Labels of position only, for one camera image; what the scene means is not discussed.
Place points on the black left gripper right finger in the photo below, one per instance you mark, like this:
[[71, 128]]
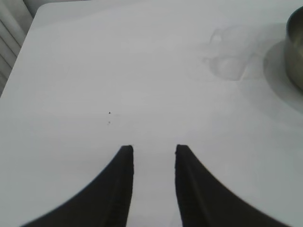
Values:
[[201, 201]]

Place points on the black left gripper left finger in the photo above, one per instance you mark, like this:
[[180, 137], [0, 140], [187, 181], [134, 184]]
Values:
[[106, 194]]

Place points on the translucent plastic measuring cup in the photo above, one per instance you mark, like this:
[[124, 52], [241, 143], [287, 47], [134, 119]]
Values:
[[227, 68]]

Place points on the stainless steel mixing bowl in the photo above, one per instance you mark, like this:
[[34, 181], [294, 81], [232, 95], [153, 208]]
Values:
[[296, 52]]

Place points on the white slatted panel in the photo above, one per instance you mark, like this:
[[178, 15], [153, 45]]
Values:
[[9, 35]]

